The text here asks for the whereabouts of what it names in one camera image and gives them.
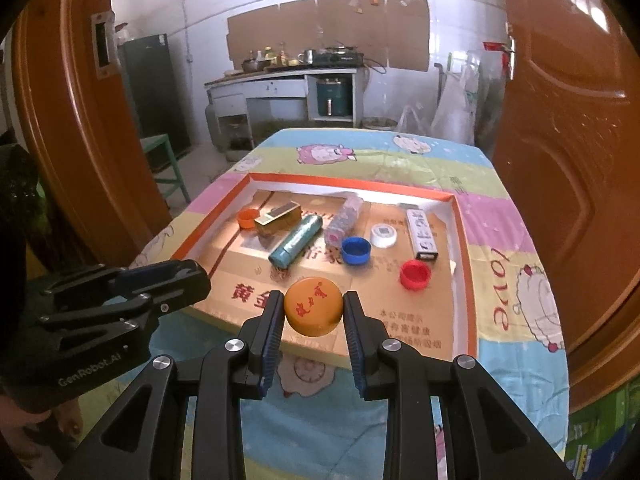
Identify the brown wooden door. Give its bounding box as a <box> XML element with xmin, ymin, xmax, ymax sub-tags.
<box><xmin>492</xmin><ymin>0</ymin><xmax>640</xmax><ymax>411</ymax></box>

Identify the dark refrigerator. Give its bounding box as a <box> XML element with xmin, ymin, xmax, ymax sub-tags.
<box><xmin>117</xmin><ymin>34</ymin><xmax>192</xmax><ymax>158</ymax></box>

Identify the white rectangular box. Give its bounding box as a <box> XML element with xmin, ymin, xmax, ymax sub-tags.
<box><xmin>406</xmin><ymin>208</ymin><xmax>440</xmax><ymax>262</ymax></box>

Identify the green stool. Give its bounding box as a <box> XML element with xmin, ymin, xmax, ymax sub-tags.
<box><xmin>140</xmin><ymin>134</ymin><xmax>191</xmax><ymax>206</ymax></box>

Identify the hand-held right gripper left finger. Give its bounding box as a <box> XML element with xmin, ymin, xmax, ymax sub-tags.
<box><xmin>65</xmin><ymin>292</ymin><xmax>286</xmax><ymax>480</ymax></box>

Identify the cartoon sheep printed tablecloth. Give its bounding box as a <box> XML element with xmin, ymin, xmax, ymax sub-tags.
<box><xmin>75</xmin><ymin>127</ymin><xmax>571</xmax><ymax>480</ymax></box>

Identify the green printed box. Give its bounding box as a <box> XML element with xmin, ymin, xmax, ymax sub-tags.
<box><xmin>565</xmin><ymin>380</ymin><xmax>636</xmax><ymax>461</ymax></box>

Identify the black gas stove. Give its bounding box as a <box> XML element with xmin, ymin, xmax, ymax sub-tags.
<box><xmin>312</xmin><ymin>47</ymin><xmax>365</xmax><ymax>68</ymax></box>

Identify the gold brown lipstick box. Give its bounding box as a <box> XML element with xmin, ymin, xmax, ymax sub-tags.
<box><xmin>254</xmin><ymin>202</ymin><xmax>302</xmax><ymax>237</ymax></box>

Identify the white kitchen counter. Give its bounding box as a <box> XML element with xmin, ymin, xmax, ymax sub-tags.
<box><xmin>204</xmin><ymin>67</ymin><xmax>368</xmax><ymax>128</ymax></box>

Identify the grey gas cylinder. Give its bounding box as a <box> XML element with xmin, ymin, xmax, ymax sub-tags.
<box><xmin>204</xmin><ymin>100</ymin><xmax>221</xmax><ymax>146</ymax></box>

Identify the orange round lid red print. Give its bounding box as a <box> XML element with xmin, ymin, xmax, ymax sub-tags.
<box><xmin>284</xmin><ymin>277</ymin><xmax>345</xmax><ymax>337</ymax></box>

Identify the clear glitter tube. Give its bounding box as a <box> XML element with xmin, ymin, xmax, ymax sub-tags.
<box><xmin>324</xmin><ymin>196</ymin><xmax>363</xmax><ymax>246</ymax></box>

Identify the white round cap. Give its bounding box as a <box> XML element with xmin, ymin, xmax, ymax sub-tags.
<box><xmin>370</xmin><ymin>223</ymin><xmax>398</xmax><ymax>248</ymax></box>

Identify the cardboard wall covering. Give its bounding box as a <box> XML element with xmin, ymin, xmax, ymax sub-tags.
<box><xmin>226</xmin><ymin>0</ymin><xmax>431</xmax><ymax>73</ymax></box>

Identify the metal strike plate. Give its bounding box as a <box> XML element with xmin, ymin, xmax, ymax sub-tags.
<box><xmin>90</xmin><ymin>10</ymin><xmax>118</xmax><ymax>81</ymax></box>

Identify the large white plastic bag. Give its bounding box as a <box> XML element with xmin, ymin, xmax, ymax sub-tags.
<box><xmin>431</xmin><ymin>65</ymin><xmax>483</xmax><ymax>146</ymax></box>

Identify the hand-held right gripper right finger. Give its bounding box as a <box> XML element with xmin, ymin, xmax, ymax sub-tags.
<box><xmin>342</xmin><ymin>291</ymin><xmax>576</xmax><ymax>480</ymax></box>

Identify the green air fryer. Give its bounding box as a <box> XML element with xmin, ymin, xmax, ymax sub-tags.
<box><xmin>316</xmin><ymin>77</ymin><xmax>351</xmax><ymax>118</ymax></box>

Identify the blue bottle cap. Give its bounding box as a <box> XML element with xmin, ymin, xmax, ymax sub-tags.
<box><xmin>341</xmin><ymin>236</ymin><xmax>372</xmax><ymax>266</ymax></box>

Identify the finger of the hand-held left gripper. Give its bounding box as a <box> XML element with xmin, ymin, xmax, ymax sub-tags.
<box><xmin>32</xmin><ymin>261</ymin><xmax>176</xmax><ymax>307</ymax></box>
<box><xmin>40</xmin><ymin>259</ymin><xmax>213</xmax><ymax>334</ymax></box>

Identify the red bottle cap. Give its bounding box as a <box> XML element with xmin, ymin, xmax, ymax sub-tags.
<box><xmin>399</xmin><ymin>261</ymin><xmax>432</xmax><ymax>291</ymax></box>

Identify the shallow white cardboard box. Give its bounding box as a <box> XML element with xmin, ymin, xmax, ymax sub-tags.
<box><xmin>177</xmin><ymin>172</ymin><xmax>480</xmax><ymax>361</ymax></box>

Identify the teal printed tube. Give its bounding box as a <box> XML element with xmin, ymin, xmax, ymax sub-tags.
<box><xmin>268</xmin><ymin>213</ymin><xmax>322</xmax><ymax>268</ymax></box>

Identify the person's left hand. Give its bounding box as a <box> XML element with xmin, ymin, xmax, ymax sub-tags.
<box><xmin>0</xmin><ymin>390</ymin><xmax>83</xmax><ymax>466</ymax></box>

